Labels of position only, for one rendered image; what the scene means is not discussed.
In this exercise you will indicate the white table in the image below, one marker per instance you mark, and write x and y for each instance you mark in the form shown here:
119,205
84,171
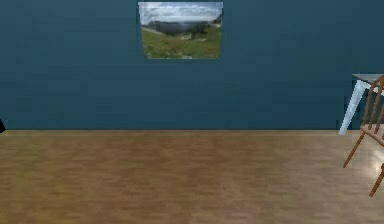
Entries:
354,101

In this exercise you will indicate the brown wooden chair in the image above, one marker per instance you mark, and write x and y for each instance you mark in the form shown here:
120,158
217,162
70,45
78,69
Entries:
373,128

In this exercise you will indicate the landscape picture on wall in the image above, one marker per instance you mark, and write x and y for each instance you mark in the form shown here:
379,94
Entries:
180,36

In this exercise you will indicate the black object at wall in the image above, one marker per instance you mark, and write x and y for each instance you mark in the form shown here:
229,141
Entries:
1,127

